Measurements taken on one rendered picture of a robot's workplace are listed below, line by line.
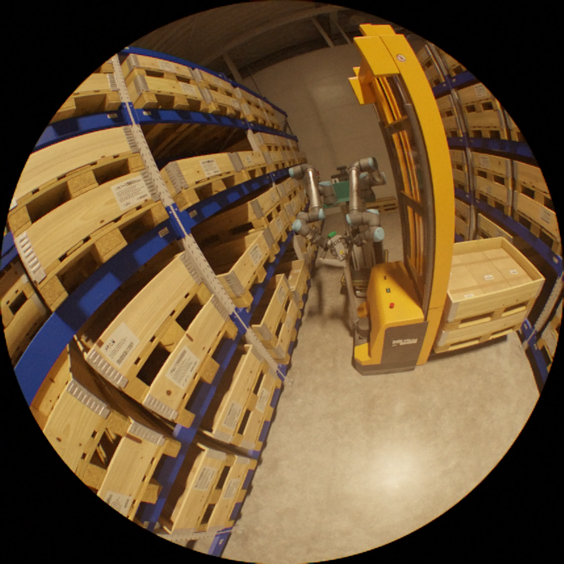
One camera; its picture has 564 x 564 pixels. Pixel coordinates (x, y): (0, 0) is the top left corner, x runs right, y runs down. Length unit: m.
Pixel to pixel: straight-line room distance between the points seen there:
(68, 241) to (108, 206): 0.26
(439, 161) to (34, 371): 1.99
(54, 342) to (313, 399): 2.18
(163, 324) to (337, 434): 1.77
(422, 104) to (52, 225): 1.67
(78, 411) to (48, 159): 1.05
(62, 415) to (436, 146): 1.99
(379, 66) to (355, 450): 2.64
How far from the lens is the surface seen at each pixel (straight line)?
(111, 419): 1.03
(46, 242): 0.96
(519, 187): 2.72
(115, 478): 1.19
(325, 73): 7.53
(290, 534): 2.26
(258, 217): 2.11
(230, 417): 1.48
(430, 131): 1.12
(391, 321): 1.49
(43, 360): 1.00
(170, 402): 1.11
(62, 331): 0.98
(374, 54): 1.18
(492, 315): 2.00
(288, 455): 2.16
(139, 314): 0.98
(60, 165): 1.11
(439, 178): 1.14
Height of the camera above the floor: 2.03
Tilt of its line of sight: 30 degrees down
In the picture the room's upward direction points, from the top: 25 degrees counter-clockwise
